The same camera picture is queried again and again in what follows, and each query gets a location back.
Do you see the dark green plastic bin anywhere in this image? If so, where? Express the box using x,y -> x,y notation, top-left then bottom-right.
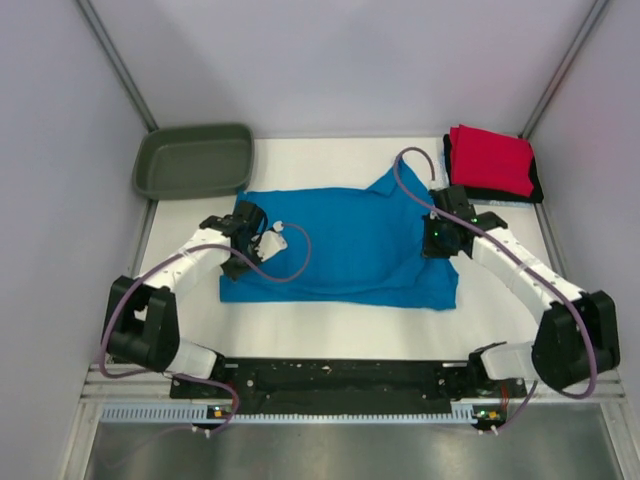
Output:
132,123 -> 254,201

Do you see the left aluminium corner post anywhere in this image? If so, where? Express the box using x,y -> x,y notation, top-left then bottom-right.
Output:
74,0 -> 158,132

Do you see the folded red t shirt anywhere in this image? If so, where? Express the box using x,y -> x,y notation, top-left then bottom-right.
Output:
449,125 -> 534,196

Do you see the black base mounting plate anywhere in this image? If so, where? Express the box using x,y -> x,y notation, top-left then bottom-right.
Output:
169,355 -> 521,416

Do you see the aluminium corner post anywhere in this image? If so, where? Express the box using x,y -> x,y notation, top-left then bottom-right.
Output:
74,0 -> 158,132
518,0 -> 612,139

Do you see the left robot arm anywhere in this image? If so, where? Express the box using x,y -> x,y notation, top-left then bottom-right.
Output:
99,201 -> 268,397

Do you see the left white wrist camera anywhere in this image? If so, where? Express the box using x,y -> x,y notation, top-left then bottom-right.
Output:
252,221 -> 288,262

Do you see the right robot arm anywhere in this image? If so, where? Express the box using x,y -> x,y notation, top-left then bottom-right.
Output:
422,186 -> 621,396

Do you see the grey slotted cable duct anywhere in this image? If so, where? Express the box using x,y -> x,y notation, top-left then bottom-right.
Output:
100,403 -> 503,428

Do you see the right aluminium corner post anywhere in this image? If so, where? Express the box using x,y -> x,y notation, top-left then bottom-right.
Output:
518,0 -> 612,139

